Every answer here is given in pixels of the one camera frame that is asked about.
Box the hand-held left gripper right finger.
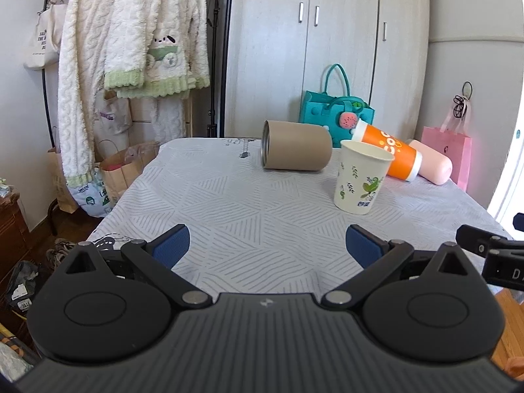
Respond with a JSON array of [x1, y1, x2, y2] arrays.
[[321, 224, 471, 309]]

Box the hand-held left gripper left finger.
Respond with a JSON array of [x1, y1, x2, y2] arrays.
[[57, 224, 213, 309]]

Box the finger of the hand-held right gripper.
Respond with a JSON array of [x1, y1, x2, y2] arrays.
[[456, 224, 514, 258]]

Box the brown cylindrical cup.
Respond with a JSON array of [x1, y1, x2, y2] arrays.
[[262, 120, 333, 172]]

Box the white leaf print paper cup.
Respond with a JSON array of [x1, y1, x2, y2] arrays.
[[333, 140, 395, 215]]

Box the orange cup with white lid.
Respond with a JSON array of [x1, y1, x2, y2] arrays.
[[351, 120, 422, 183]]

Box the pink paper gift bag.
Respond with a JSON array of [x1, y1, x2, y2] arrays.
[[421, 102, 473, 192]]

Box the brown paper bag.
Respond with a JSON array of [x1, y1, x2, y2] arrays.
[[47, 147, 78, 214], [100, 141, 161, 204]]

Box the green print plastic bag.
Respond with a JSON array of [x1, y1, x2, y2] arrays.
[[67, 167, 116, 218]]

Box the grey sneakers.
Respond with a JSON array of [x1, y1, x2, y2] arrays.
[[44, 238, 78, 270]]

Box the purple print canvas bag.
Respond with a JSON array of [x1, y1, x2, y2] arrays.
[[93, 90, 133, 149]]

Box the teal tote bag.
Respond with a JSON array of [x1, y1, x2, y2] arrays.
[[299, 64, 375, 148]]

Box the black plastic bag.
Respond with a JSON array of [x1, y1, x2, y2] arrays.
[[5, 260, 47, 311]]

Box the dark wooden cabinet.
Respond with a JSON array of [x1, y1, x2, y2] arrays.
[[0, 190, 32, 281]]

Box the black clothes rack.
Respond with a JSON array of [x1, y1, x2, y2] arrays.
[[40, 67, 60, 236]]

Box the black tripod stand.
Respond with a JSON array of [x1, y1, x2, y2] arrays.
[[206, 0, 227, 138]]

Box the white fleece robe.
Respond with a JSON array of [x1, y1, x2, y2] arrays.
[[56, 0, 189, 192]]

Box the white fleece pajama top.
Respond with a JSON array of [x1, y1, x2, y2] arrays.
[[103, 0, 211, 100]]

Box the grey wooden wardrobe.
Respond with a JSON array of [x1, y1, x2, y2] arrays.
[[224, 0, 430, 142]]

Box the cream canvas tote bag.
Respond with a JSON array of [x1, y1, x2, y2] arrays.
[[23, 2, 68, 70]]

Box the black hair ties on hook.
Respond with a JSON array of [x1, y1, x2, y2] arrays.
[[453, 81, 474, 118]]

